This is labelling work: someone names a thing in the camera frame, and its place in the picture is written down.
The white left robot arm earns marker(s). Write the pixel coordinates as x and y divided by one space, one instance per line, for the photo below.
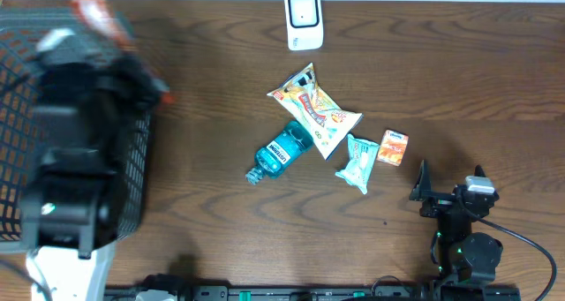
88 184

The red white snack bar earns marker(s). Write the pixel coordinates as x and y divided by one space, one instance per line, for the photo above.
99 17

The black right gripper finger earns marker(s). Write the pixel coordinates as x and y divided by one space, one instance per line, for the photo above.
422 188
479 172

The mint green snack packet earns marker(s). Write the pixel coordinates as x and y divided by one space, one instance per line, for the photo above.
362 156

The white barcode scanner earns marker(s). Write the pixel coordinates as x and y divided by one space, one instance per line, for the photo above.
304 22

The blue mouthwash bottle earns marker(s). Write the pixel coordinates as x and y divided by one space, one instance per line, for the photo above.
276 156

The yellow chip snack bag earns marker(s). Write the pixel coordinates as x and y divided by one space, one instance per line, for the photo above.
315 110

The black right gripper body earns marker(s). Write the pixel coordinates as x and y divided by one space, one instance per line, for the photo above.
437 207

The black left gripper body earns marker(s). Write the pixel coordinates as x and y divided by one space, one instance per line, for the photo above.
128 83

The orange tissue pack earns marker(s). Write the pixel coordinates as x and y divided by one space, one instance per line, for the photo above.
392 147

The grey plastic lattice basket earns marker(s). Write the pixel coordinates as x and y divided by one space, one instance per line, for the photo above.
21 136

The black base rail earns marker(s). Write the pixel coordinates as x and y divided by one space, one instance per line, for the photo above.
168 287

